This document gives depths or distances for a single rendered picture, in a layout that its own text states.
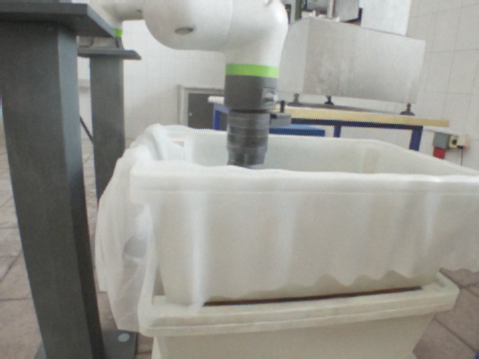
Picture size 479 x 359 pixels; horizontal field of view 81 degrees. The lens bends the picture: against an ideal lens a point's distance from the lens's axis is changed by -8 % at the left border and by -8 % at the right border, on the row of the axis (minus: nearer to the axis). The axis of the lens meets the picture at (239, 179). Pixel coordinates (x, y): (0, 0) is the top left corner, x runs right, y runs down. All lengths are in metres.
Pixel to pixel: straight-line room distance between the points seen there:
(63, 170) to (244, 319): 0.45
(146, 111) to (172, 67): 0.75
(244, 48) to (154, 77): 4.29
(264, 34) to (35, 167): 0.51
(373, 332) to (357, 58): 0.80
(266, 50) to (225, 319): 0.43
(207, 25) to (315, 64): 0.60
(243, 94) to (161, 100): 4.30
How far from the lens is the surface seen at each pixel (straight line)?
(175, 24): 0.45
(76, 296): 0.83
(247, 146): 0.52
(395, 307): 0.63
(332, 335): 0.65
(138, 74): 4.78
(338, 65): 1.06
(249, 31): 0.50
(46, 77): 0.68
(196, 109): 4.15
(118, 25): 1.39
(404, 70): 1.24
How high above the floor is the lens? 0.79
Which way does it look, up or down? 16 degrees down
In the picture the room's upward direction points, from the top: 4 degrees clockwise
